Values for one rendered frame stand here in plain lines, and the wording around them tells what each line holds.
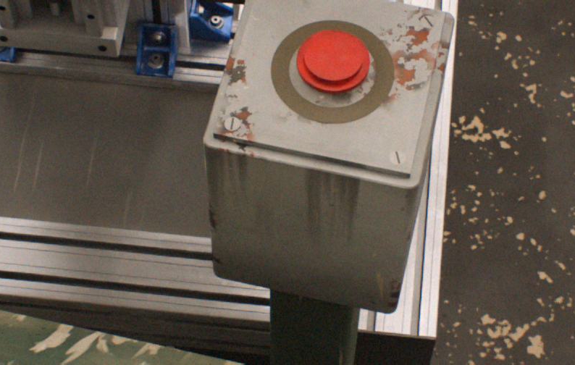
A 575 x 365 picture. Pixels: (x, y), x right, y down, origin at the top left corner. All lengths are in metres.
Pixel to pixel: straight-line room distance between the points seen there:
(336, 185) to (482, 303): 1.00
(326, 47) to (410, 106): 0.06
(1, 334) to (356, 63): 0.24
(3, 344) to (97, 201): 0.81
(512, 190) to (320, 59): 1.08
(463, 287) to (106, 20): 0.56
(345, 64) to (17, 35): 0.79
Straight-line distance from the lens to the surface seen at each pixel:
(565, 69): 1.97
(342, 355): 1.08
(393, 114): 0.80
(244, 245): 0.88
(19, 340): 0.82
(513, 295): 1.79
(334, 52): 0.80
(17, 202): 1.61
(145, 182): 1.60
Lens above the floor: 1.60
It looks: 61 degrees down
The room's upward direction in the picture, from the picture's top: 1 degrees clockwise
